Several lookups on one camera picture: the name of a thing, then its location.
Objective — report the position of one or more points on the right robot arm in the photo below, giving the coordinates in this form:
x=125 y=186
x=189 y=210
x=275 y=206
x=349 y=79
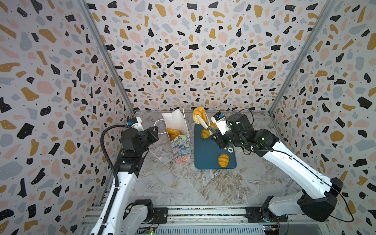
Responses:
x=318 y=197

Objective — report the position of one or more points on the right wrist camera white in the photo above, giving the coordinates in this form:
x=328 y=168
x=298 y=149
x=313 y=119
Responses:
x=219 y=119

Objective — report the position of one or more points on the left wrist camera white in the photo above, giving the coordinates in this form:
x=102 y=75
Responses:
x=135 y=122

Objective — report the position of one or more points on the teal tray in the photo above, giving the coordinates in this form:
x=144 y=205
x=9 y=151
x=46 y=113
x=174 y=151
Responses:
x=206 y=152

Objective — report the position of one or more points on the large seeded oval bread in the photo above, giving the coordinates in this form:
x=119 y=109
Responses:
x=173 y=133

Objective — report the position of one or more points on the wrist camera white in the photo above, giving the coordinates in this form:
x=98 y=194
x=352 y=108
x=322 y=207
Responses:
x=135 y=122
x=219 y=119

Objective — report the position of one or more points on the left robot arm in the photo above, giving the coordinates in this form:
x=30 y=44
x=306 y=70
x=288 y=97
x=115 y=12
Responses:
x=119 y=216

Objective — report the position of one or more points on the small striped bun top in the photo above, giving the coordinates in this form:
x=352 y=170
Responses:
x=205 y=134

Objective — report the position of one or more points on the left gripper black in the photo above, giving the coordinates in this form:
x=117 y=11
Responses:
x=153 y=136

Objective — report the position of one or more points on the white metal tongs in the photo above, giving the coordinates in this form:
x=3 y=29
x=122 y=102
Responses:
x=205 y=124

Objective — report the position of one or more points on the round knotted bun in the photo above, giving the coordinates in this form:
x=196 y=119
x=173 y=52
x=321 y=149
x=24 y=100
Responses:
x=200 y=111

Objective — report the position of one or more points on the rectangular pastry bread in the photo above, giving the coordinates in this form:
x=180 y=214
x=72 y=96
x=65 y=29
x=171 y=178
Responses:
x=213 y=125

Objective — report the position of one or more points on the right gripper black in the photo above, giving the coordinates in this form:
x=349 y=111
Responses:
x=220 y=141

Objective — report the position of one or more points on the floral paper bag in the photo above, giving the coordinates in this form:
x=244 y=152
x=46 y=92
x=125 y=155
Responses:
x=179 y=137

